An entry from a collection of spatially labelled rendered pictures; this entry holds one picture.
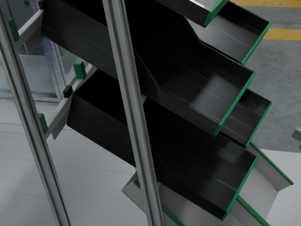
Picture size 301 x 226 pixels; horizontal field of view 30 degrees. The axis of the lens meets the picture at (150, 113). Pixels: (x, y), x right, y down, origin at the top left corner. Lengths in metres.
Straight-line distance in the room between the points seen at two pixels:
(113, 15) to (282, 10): 3.38
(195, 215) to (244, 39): 0.31
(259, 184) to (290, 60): 2.36
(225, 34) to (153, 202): 0.29
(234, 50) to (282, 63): 2.54
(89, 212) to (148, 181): 0.57
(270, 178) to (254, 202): 0.07
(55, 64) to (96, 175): 0.38
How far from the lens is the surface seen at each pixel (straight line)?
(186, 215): 0.97
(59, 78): 1.68
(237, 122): 1.00
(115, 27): 0.68
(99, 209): 1.37
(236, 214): 1.03
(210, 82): 0.80
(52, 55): 1.64
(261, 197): 1.13
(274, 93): 3.17
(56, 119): 0.90
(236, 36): 0.92
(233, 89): 0.81
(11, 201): 1.47
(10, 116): 1.77
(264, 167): 1.14
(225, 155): 0.92
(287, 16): 3.94
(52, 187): 0.91
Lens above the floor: 1.81
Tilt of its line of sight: 36 degrees down
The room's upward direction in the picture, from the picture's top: 10 degrees counter-clockwise
